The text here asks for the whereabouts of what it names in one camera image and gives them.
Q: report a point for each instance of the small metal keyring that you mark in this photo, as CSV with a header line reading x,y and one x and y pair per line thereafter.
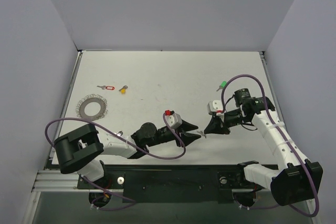
x,y
202,134

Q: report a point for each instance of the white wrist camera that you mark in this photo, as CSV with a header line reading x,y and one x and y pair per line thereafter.
x,y
172,119
215,106

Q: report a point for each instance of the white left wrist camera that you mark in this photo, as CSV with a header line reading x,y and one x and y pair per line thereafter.
x,y
172,119

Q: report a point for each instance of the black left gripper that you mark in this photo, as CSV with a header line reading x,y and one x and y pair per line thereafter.
x,y
179,131

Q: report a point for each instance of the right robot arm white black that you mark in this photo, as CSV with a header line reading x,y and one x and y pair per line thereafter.
x,y
296,178

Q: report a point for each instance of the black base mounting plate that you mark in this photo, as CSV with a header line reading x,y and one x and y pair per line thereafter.
x,y
173,183

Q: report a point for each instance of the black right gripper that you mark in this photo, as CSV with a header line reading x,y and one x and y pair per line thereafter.
x,y
223,122

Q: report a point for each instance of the key with yellow round tag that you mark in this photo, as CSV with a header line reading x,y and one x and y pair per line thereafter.
x,y
123,89

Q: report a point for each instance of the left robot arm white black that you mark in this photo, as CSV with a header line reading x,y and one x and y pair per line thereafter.
x,y
77,151

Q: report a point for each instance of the key with green tag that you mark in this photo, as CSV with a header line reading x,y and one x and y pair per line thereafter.
x,y
221,86

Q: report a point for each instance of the metal disc with keyrings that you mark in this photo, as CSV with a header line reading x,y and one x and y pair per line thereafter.
x,y
92,107

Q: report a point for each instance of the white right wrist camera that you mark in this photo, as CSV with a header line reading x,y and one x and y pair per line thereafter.
x,y
215,106

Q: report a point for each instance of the key with red tag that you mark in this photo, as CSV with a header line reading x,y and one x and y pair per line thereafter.
x,y
106,87

